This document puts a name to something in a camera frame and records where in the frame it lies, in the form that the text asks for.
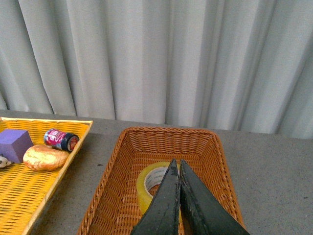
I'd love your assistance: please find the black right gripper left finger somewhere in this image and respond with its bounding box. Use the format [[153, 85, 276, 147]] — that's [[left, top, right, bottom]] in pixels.
[[130, 158, 181, 235]]

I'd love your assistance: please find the toy bread loaf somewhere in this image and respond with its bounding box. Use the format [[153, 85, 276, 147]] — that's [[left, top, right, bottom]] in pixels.
[[23, 144, 69, 171]]

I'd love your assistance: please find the brown wicker basket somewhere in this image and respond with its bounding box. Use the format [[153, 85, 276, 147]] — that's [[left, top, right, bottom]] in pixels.
[[77, 127, 243, 235]]

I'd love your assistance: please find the grey curtain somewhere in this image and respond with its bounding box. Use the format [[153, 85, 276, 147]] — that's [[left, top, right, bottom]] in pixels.
[[0, 0, 313, 139]]

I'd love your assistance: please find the yellow packing tape roll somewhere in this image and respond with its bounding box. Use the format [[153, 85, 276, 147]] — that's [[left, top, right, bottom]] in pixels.
[[135, 161, 183, 224]]

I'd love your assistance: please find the yellow woven basket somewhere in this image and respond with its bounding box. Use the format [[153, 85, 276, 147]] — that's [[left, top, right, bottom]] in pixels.
[[0, 117, 93, 235]]

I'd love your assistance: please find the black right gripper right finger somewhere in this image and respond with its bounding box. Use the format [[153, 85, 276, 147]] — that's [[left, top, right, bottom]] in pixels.
[[179, 160, 249, 235]]

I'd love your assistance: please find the toy panda figure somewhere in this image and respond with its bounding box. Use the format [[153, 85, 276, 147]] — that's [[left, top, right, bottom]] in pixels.
[[0, 154, 12, 168]]

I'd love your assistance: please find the small red labelled can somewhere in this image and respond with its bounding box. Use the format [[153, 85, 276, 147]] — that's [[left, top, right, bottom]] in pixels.
[[44, 129, 79, 152]]

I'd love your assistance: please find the purple foam cube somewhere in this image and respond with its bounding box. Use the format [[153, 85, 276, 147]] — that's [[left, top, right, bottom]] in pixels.
[[0, 129, 33, 164]]

